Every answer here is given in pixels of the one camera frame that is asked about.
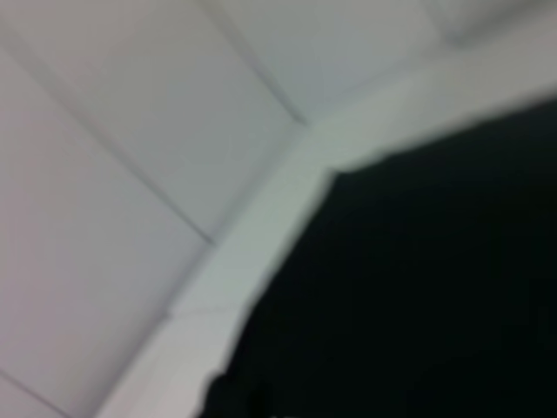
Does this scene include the black shirt with FREE print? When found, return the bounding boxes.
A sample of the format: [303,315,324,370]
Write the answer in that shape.
[203,93,557,418]

